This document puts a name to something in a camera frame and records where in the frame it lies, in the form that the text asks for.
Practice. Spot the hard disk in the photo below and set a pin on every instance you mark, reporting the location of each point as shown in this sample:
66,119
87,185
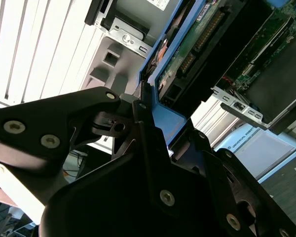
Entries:
167,123

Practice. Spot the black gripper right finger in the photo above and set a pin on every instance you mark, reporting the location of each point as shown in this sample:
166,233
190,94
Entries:
236,197

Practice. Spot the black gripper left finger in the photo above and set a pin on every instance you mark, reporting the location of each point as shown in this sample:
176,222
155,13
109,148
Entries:
39,118

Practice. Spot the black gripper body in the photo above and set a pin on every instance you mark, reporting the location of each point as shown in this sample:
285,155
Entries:
101,209

